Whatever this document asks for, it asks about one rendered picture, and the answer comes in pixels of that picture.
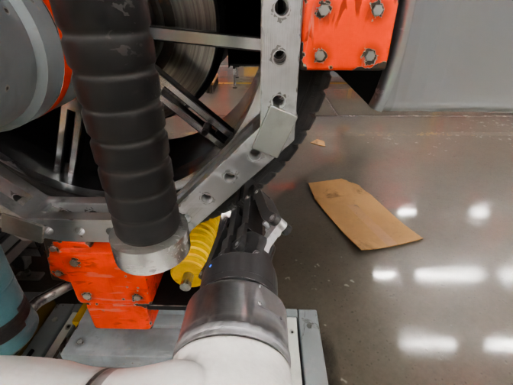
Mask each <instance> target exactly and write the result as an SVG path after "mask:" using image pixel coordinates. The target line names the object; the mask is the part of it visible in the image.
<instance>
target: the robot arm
mask: <svg viewBox="0 0 513 385"><path fill-rule="evenodd" d="M227 209H228V210H230V211H231V217H230V218H229V217H228V216H226V217H225V218H223V220H222V223H221V226H220V228H219V230H218V233H217V236H216V238H215V241H214V244H213V245H212V248H211V251H210V254H209V255H208V259H207V261H206V263H205V265H204V267H203V268H202V270H201V272H200V273H199V275H198V278H199V279H200V280H202V281H201V284H200V288H199V290H198V291H197V292H196V293H194V295H193V296H192V298H191V299H190V300H189V302H188V305H187V307H186V313H185V315H184V319H183V322H182V327H181V330H180V333H179V339H178V341H177V342H176V346H175V348H174V352H173V359H172V360H168V361H163V362H160V363H157V364H151V365H146V366H142V367H131V368H105V367H93V366H89V365H84V364H80V363H77V362H74V361H69V360H62V359H55V358H48V357H31V356H15V355H0V385H292V378H291V372H290V368H291V358H290V353H289V340H288V328H287V315H286V308H285V306H284V305H283V303H282V300H281V299H280V298H279V297H278V283H277V276H276V272H275V269H274V267H273V263H272V259H273V255H274V253H275V245H274V242H275V240H276V239H277V238H278V237H279V236H280V235H281V234H282V235H285V236H286V235H288V234H290V232H291V231H292V226H290V225H289V224H288V223H287V222H286V221H284V220H283V219H282V218H281V216H280V214H279V212H278V210H277V208H276V206H275V204H274V202H273V200H272V199H271V198H270V197H268V195H267V194H265V192H263V191H262V190H261V189H260V185H259V184H258V183H256V182H255V181H254V180H253V179H252V178H251V179H250V180H248V181H247V182H246V183H245V184H244V185H242V187H241V188H239V190H238V191H237V199H236V204H234V203H231V204H230V205H229V206H228V207H227ZM263 220H264V221H263ZM263 225H264V226H265V231H266V233H265V235H264V236H263ZM227 227H228V230H227Z"/></svg>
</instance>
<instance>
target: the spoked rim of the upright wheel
mask: <svg viewBox="0 0 513 385"><path fill-rule="evenodd" d="M148 5H149V11H150V20H151V24H150V27H149V30H150V34H151V35H152V37H153V41H154V46H155V49H156V42H157V41H161V42H169V43H176V44H191V45H198V46H206V47H220V48H227V49H235V50H249V51H256V52H260V36H259V35H252V34H238V33H230V32H223V31H209V30H201V29H194V28H186V27H172V26H165V25H157V24H156V19H155V14H154V12H153V8H152V5H151V4H150V0H148ZM155 69H156V70H157V72H158V73H159V78H160V87H161V93H162V94H161V96H160V101H161V102H162V103H163V104H164V105H165V106H166V107H167V108H169V109H170V110H171V111H173V112H174V113H175V114H177V115H178V116H179V117H180V118H181V119H183V120H184V121H185V122H187V123H188V124H189V125H191V126H192V127H193V128H194V129H195V130H196V131H198V133H196V134H192V135H189V136H186V137H180V138H174V139H169V149H170V152H169V156H170V157H171V159H172V165H173V175H174V177H173V180H174V182H175V185H176V191H178V190H180V189H182V188H183V187H184V186H185V185H186V184H187V183H188V182H189V181H190V180H191V179H192V178H193V177H194V176H195V175H196V174H197V173H198V172H199V171H200V170H201V169H202V168H203V167H204V166H205V165H206V164H207V163H209V162H210V161H211V160H212V159H213V158H214V157H215V156H216V155H217V154H218V153H219V152H220V151H221V150H222V149H223V148H224V147H225V146H226V145H227V144H228V143H229V142H230V141H231V140H232V139H233V138H234V137H235V136H236V135H238V134H239V133H240V132H241V131H242V130H243V129H244V128H245V127H246V126H247V125H248V124H249V123H250V122H251V121H252V120H253V119H254V118H255V117H256V116H257V115H258V114H259V113H260V65H259V67H258V70H257V72H256V75H255V77H254V79H253V82H252V83H251V85H250V87H249V89H248V90H247V92H246V93H245V95H244V97H243V98H242V99H241V100H240V101H239V102H238V104H237V105H236V106H235V107H234V108H233V109H232V110H231V111H230V112H229V113H228V114H227V115H226V116H225V117H223V118H222V119H221V118H220V117H219V116H217V115H216V114H215V113H214V112H213V111H212V110H211V109H209V108H208V107H207V106H206V105H204V104H203V103H202V102H201V101H199V100H198V99H197V98H196V97H194V95H193V94H191V93H190V92H189V91H188V90H186V89H185V88H184V87H183V86H181V85H180V84H179V83H178V82H177V81H175V80H174V79H173V78H172V77H171V76H170V75H168V74H167V73H166V72H164V71H163V70H162V69H161V68H159V67H158V66H157V65H156V64H155ZM165 88H166V89H168V90H169V91H170V92H171V93H172V94H173V95H175V96H176V97H177V98H178V99H180V100H181V101H182V102H184V103H185V104H186V105H187V106H188V107H190V108H191V109H192V110H193V111H194V112H196V113H197V114H198V115H200V116H201V117H202V118H204V119H205V120H206V121H207V122H209V123H211V125H212V128H211V130H210V131H209V132H208V134H207V135H206V136H203V135H202V129H203V124H204V123H205V122H204V121H203V120H201V119H200V118H199V117H198V116H197V115H195V114H194V113H193V112H191V111H190V110H189V109H188V108H186V107H185V106H184V105H183V104H182V103H181V102H179V101H178V100H177V99H175V98H174V97H173V96H172V95H170V94H169V93H168V92H167V91H166V90H165ZM81 111H82V105H81V104H80V103H79V102H78V101H77V99H74V100H72V101H71V102H68V103H66V104H65V105H61V106H60V107H58V108H55V109H54V110H52V111H50V112H48V113H46V114H45V115H43V116H41V117H39V118H37V119H34V120H33V121H29V122H28V123H27V124H25V125H22V126H21V127H18V128H15V129H12V130H10V131H3V132H0V161H1V162H2V163H4V164H6V165H7V166H9V167H11V168H12V169H14V170H17V171H18V172H19V173H22V174H24V175H25V176H28V177H30V178H32V179H34V180H36V181H39V182H41V183H44V184H46V185H48V186H52V187H54V188H57V189H61V190H63V191H67V192H69V193H75V194H78V195H81V196H88V197H105V191H104V190H103V188H102V185H101V182H100V179H99V176H98V165H97V164H96V163H95V161H94V157H93V155H92V150H91V147H90V143H89V142H90V140H91V137H90V136H89V135H88V134H87V133H86V129H85V125H84V123H83V120H82V115H81Z"/></svg>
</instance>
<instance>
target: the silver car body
mask: <svg viewBox="0 0 513 385"><path fill-rule="evenodd" d="M383 107H384V109H383V110H382V112H505V113H513V0H415V9H414V13H413V17H412V21H411V27H410V31H409V35H408V40H407V44H406V47H405V52H404V55H403V58H402V62H401V65H400V67H399V70H398V74H397V76H396V79H395V82H394V85H393V87H392V91H391V92H390V94H389V97H388V100H387V101H386V103H385V105H384V106H383Z"/></svg>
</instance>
